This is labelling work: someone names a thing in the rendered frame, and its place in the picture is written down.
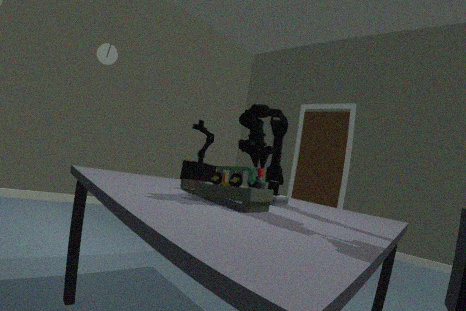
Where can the green trolley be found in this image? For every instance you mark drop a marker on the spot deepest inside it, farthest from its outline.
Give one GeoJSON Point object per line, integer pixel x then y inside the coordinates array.
{"type": "Point", "coordinates": [236, 179]}

